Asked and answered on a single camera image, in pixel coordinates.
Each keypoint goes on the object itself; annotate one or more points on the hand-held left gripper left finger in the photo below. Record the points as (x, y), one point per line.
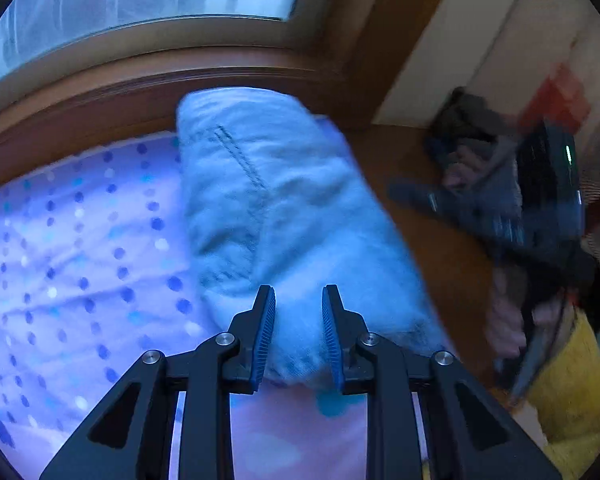
(265, 340)

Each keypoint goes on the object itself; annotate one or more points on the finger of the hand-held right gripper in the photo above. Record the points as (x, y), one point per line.
(455, 205)

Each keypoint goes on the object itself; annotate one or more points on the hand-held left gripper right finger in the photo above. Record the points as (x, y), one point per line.
(331, 345)

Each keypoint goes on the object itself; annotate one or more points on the red wall paper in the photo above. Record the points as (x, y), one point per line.
(560, 95)

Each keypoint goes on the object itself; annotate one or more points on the person's right hand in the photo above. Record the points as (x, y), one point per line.
(505, 320)

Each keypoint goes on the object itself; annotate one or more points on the pile of clothes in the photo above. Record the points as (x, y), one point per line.
(475, 120)

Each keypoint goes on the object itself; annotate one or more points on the light blue jeans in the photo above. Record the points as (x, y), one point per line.
(290, 210)

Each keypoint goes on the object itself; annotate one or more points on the person's right forearm yellow sleeve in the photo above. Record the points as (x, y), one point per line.
(580, 400)

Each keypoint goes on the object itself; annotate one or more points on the purple dotted bed sheet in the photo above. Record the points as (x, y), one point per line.
(80, 260)

